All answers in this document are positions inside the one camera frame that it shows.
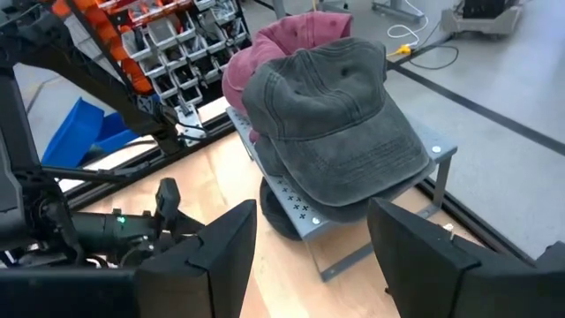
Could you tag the blue plastic bin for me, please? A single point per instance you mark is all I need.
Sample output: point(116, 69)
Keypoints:
point(117, 132)
point(70, 137)

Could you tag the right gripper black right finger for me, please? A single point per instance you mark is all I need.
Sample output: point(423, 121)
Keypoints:
point(424, 282)

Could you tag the black frame brace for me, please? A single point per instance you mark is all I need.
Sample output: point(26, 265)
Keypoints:
point(88, 88)

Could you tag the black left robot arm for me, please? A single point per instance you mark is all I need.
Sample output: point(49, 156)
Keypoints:
point(17, 154)

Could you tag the grey perforated metal shelf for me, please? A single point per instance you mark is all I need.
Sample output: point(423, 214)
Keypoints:
point(426, 139)

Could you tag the black table edge rail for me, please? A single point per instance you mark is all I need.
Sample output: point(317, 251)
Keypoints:
point(476, 223)
point(145, 170)

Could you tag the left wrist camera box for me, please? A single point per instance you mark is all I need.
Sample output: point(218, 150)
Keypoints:
point(167, 196)

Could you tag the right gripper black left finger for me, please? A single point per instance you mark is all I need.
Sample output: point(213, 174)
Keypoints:
point(203, 278)

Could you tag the grey equipment cart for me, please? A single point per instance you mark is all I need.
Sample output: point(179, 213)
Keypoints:
point(481, 24)

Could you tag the storage rack with small bins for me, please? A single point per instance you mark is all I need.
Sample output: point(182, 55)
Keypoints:
point(176, 57)

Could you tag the silver frame bracket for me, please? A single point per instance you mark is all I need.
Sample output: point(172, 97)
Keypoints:
point(190, 126)

